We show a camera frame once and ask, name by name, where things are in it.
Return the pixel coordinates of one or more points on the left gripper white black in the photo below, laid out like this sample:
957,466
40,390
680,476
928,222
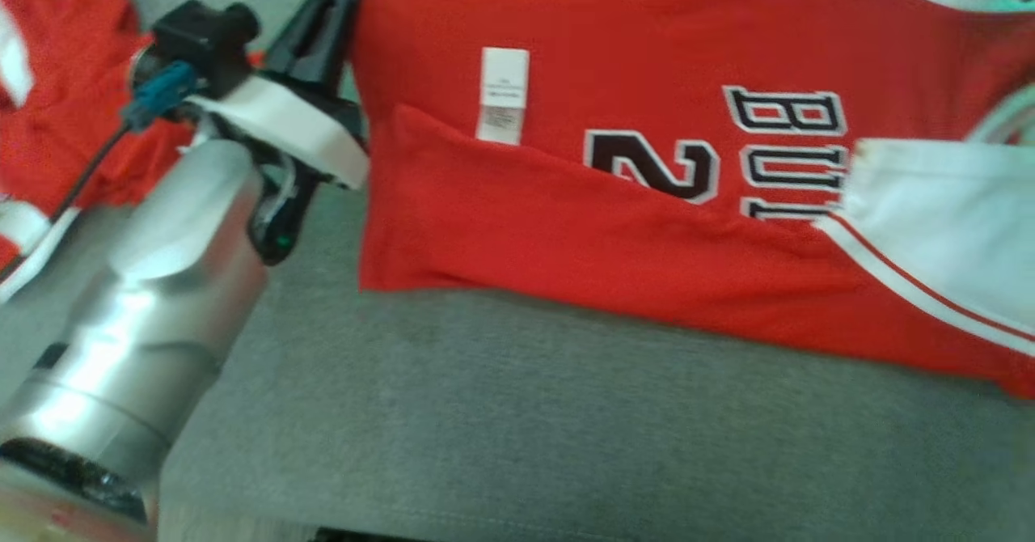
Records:
283,117

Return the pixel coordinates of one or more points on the red Bulls basketball shorts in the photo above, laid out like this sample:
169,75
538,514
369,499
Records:
73,40

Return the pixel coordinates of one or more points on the red Bulls basketball jersey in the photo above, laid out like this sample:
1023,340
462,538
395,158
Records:
566,226

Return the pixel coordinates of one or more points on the large grey sofa seat cushion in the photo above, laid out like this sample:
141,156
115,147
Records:
566,412

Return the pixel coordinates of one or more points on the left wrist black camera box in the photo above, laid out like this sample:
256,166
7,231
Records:
202,40

